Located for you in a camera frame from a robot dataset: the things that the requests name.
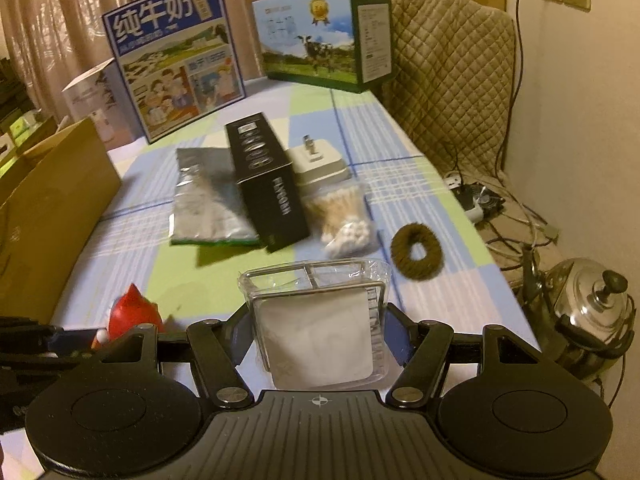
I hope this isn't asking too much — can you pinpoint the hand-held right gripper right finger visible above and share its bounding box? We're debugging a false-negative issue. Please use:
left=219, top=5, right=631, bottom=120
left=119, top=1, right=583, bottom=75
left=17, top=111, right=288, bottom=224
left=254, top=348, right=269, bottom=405
left=381, top=304, right=542, bottom=409

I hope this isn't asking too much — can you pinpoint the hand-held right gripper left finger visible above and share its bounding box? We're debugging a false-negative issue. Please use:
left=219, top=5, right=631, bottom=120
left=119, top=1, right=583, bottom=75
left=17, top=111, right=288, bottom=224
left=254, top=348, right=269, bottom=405
left=95, top=304, right=258, bottom=409

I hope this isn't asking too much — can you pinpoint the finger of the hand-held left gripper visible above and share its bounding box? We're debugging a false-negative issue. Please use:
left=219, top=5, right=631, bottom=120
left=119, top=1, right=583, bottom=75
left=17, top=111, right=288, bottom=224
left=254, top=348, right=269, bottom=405
left=0, top=315, right=99, bottom=357

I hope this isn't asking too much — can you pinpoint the clear plastic package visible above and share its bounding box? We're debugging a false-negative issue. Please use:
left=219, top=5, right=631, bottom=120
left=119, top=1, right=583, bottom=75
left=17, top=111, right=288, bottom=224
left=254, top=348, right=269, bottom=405
left=236, top=258, right=392, bottom=391

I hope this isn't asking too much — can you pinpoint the red toy figure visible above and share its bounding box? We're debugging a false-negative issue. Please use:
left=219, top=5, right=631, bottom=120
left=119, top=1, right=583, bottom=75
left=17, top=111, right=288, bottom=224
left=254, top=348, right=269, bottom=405
left=92, top=282, right=167, bottom=350

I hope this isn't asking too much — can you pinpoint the brown cardboard box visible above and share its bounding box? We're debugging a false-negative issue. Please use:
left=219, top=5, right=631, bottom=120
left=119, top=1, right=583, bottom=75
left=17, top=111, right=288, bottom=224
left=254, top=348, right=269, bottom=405
left=0, top=117, right=122, bottom=326

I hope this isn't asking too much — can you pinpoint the silver foil bag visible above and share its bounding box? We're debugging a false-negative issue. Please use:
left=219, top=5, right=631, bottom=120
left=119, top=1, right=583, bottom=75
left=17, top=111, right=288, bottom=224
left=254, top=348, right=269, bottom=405
left=169, top=147, right=266, bottom=247

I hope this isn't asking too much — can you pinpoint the black long box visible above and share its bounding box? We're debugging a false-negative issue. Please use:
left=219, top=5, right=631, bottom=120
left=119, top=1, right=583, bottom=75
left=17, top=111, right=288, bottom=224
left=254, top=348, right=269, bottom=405
left=225, top=112, right=310, bottom=254

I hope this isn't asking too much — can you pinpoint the brown hair scrunchie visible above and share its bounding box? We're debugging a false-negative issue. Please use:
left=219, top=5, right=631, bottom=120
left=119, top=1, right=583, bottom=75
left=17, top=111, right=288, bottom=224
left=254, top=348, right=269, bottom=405
left=390, top=223, right=447, bottom=281

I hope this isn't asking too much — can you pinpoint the bag of cotton swabs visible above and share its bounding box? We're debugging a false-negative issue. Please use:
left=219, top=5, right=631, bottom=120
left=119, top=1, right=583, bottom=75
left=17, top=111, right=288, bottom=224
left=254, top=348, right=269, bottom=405
left=300, top=184, right=378, bottom=261

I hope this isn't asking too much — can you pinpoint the checkered tablecloth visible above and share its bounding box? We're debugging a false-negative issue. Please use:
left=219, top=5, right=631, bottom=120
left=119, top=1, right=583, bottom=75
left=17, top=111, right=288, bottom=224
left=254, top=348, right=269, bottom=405
left=50, top=77, right=543, bottom=396

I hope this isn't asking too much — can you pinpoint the white power strip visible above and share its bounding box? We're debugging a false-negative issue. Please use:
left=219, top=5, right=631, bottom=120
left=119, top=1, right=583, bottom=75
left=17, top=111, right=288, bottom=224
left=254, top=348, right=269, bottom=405
left=445, top=170, right=488, bottom=223

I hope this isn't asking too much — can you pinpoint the white square box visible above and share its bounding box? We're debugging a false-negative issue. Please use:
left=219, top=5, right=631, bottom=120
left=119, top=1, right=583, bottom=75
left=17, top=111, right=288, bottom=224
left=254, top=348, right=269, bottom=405
left=286, top=135, right=351, bottom=187

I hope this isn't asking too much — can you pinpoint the steel kettle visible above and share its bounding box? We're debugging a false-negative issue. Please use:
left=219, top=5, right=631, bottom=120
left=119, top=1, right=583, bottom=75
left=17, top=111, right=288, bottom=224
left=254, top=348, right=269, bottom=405
left=520, top=245, right=633, bottom=386

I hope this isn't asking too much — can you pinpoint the stack of green boxes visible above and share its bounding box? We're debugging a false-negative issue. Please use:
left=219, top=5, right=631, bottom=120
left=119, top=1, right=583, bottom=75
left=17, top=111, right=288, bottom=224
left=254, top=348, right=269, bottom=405
left=0, top=107, right=43, bottom=171

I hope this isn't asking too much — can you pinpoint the white appliance box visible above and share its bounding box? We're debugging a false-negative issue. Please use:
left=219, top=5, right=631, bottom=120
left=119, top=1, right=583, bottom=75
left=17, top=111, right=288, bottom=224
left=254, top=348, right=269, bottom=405
left=61, top=57, right=138, bottom=150

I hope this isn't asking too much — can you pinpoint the beige quilted chair cover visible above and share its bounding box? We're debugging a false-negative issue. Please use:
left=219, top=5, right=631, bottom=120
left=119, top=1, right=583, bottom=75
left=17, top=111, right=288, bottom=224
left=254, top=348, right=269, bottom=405
left=370, top=0, right=517, bottom=186

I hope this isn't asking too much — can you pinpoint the blue milk carton box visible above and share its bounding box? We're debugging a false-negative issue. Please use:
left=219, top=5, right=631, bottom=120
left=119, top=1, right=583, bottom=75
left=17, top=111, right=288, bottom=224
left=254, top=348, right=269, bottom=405
left=101, top=0, right=247, bottom=145

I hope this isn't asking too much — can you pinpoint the cow print milk box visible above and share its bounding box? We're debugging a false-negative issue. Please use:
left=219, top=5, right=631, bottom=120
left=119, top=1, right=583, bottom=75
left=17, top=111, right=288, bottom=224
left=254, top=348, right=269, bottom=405
left=251, top=0, right=393, bottom=94

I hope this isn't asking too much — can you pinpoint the beige curtain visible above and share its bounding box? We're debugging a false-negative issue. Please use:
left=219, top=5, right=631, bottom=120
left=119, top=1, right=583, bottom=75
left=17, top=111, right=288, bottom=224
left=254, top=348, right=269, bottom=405
left=0, top=0, right=326, bottom=126

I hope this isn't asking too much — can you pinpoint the tangle of cables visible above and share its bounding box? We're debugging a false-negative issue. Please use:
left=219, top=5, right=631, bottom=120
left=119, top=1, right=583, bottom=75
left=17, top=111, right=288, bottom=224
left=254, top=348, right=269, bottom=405
left=477, top=180, right=562, bottom=263

